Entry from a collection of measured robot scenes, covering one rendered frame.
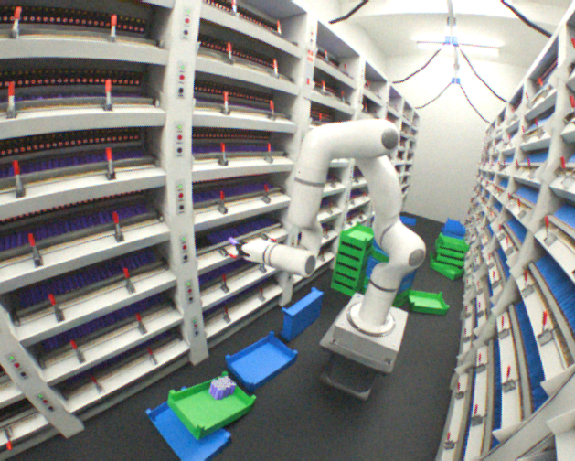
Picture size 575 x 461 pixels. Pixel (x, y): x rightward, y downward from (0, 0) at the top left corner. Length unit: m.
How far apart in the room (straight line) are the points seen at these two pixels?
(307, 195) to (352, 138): 0.19
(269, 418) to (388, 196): 0.99
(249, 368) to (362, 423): 0.60
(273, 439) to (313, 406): 0.24
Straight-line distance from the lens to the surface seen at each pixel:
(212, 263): 1.06
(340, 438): 1.18
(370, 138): 0.64
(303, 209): 0.68
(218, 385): 1.15
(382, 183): 0.75
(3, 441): 1.33
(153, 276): 0.99
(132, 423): 1.25
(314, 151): 0.66
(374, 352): 1.04
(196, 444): 1.14
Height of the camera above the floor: 1.06
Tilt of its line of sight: 21 degrees down
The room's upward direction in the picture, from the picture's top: 5 degrees clockwise
